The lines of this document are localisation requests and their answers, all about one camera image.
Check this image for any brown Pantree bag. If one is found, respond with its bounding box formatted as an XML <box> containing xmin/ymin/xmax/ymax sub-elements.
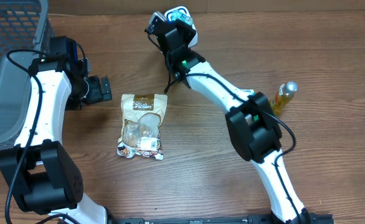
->
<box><xmin>117</xmin><ymin>94</ymin><xmax>168</xmax><ymax>155</ymax></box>

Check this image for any colourful snack packet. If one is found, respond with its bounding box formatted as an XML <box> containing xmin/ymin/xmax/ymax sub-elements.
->
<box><xmin>116</xmin><ymin>144</ymin><xmax>164</xmax><ymax>161</ymax></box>

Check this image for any yellow Vim dish soap bottle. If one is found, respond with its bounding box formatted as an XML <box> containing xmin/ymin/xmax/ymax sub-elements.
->
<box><xmin>269</xmin><ymin>81</ymin><xmax>298</xmax><ymax>116</ymax></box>

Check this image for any green wet wipes pack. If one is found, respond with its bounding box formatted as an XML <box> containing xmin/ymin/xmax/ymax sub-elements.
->
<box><xmin>168</xmin><ymin>9</ymin><xmax>193</xmax><ymax>26</ymax></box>

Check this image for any green Kleenex tissue pack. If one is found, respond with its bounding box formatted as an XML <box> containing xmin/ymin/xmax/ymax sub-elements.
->
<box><xmin>242</xmin><ymin>89</ymin><xmax>255</xmax><ymax>95</ymax></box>

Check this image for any green lid white jar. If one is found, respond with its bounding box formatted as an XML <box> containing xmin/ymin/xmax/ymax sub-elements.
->
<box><xmin>252</xmin><ymin>115</ymin><xmax>259</xmax><ymax>122</ymax></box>

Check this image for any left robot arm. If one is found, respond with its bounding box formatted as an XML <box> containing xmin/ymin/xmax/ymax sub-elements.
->
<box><xmin>0</xmin><ymin>36</ymin><xmax>116</xmax><ymax>223</ymax></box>

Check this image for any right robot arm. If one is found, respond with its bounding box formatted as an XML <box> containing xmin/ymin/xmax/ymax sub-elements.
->
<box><xmin>145</xmin><ymin>12</ymin><xmax>311</xmax><ymax>223</ymax></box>

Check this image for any white barcode scanner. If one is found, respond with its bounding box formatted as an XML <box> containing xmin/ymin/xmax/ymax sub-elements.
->
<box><xmin>164</xmin><ymin>6</ymin><xmax>198</xmax><ymax>48</ymax></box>

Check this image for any grey plastic mesh basket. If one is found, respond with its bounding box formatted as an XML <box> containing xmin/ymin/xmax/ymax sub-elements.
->
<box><xmin>0</xmin><ymin>0</ymin><xmax>54</xmax><ymax>150</ymax></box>

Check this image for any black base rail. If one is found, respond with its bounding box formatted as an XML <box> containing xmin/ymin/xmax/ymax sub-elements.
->
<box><xmin>113</xmin><ymin>213</ymin><xmax>335</xmax><ymax>224</ymax></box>

